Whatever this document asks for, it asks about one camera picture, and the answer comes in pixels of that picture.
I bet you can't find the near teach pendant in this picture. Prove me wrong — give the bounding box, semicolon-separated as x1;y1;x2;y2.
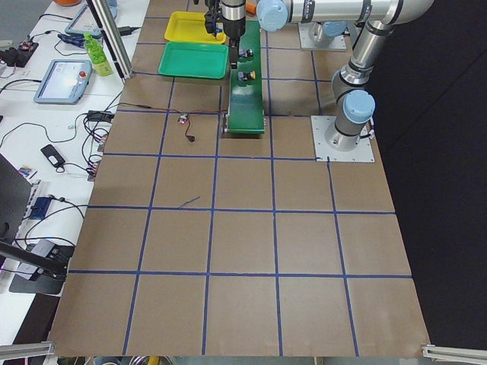
33;59;92;105

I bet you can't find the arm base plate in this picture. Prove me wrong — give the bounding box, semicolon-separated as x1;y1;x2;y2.
298;21;347;52
310;116;375;163

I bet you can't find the yellow plastic tray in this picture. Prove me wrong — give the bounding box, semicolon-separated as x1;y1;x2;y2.
164;11;227;45

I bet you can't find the teach pendant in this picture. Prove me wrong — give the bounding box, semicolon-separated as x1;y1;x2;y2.
65;5;102;39
33;59;92;105

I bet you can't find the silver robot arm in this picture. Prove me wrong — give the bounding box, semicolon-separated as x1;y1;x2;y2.
205;1;347;44
256;0;432;152

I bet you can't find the black power adapter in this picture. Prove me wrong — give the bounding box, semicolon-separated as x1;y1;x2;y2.
87;110;114;122

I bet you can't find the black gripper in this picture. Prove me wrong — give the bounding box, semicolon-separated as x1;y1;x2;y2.
221;0;246;69
205;0;221;34

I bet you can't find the plain orange cylinder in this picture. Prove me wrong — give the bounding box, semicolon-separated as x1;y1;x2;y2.
246;2;256;13

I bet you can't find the red black power cable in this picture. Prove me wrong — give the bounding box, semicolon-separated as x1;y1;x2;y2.
117;102;229;144

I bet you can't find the aluminium frame post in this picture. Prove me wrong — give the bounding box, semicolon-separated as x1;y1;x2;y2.
87;0;133;79

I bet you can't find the green push button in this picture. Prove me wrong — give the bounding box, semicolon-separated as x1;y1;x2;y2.
238;49;254;59

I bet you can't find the green tea bottle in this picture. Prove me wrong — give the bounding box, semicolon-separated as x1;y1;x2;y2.
84;33;113;77

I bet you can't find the motor speed controller board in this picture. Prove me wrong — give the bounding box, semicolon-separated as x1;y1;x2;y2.
178;113;189;124

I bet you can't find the green plastic tray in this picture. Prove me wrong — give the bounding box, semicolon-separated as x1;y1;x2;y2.
158;42;229;79

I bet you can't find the green conveyor belt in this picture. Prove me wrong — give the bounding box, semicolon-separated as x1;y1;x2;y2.
222;20;265;135

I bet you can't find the far teach pendant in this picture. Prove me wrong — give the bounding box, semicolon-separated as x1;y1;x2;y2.
65;5;102;39

